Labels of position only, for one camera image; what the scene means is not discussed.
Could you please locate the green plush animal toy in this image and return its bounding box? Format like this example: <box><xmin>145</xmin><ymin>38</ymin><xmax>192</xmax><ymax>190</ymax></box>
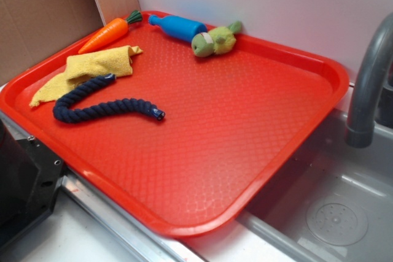
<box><xmin>191</xmin><ymin>21</ymin><xmax>242</xmax><ymax>58</ymax></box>

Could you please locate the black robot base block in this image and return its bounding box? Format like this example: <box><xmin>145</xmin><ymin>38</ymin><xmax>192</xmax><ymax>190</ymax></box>
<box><xmin>1</xmin><ymin>123</ymin><xmax>64</xmax><ymax>250</ymax></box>

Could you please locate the red plastic tray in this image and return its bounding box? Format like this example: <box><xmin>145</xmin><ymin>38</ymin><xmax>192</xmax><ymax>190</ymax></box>
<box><xmin>1</xmin><ymin>21</ymin><xmax>349</xmax><ymax>237</ymax></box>

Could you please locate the blue plastic bottle toy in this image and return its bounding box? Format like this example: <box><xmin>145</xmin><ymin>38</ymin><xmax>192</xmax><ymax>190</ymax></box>
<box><xmin>148</xmin><ymin>15</ymin><xmax>208</xmax><ymax>43</ymax></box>

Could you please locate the yellow cloth towel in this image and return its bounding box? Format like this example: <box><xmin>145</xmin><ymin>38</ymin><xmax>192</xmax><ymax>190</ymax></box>
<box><xmin>29</xmin><ymin>45</ymin><xmax>143</xmax><ymax>108</ymax></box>

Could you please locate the orange plastic carrot toy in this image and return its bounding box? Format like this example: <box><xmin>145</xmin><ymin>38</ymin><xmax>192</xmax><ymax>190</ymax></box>
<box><xmin>78</xmin><ymin>10</ymin><xmax>142</xmax><ymax>55</ymax></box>

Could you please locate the grey plastic faucet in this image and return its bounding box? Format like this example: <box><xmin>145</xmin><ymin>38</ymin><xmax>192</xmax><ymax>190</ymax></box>
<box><xmin>344</xmin><ymin>14</ymin><xmax>392</xmax><ymax>148</ymax></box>

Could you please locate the grey plastic sink basin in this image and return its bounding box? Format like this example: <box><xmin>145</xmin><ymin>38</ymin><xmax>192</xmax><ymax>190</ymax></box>
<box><xmin>238</xmin><ymin>111</ymin><xmax>392</xmax><ymax>261</ymax></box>

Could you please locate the brown cardboard panel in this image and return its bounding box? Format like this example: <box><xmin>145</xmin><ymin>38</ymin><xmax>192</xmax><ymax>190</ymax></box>
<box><xmin>1</xmin><ymin>0</ymin><xmax>102</xmax><ymax>85</ymax></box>

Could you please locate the dark blue rope toy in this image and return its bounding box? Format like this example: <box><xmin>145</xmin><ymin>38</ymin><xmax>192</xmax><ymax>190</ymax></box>
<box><xmin>52</xmin><ymin>74</ymin><xmax>166</xmax><ymax>124</ymax></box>

